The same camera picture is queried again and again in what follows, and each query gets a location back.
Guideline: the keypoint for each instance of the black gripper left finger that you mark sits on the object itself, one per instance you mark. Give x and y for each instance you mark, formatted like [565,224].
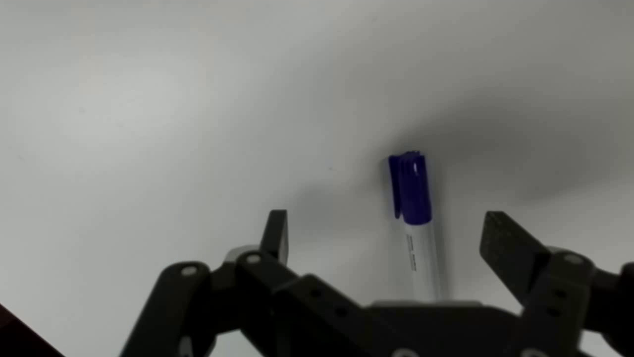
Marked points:
[252,291]

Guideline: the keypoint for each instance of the blue capped white marker pen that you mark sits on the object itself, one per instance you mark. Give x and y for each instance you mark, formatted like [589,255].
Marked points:
[412,208]

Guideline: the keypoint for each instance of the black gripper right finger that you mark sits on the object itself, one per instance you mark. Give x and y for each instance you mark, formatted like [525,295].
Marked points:
[561,291]

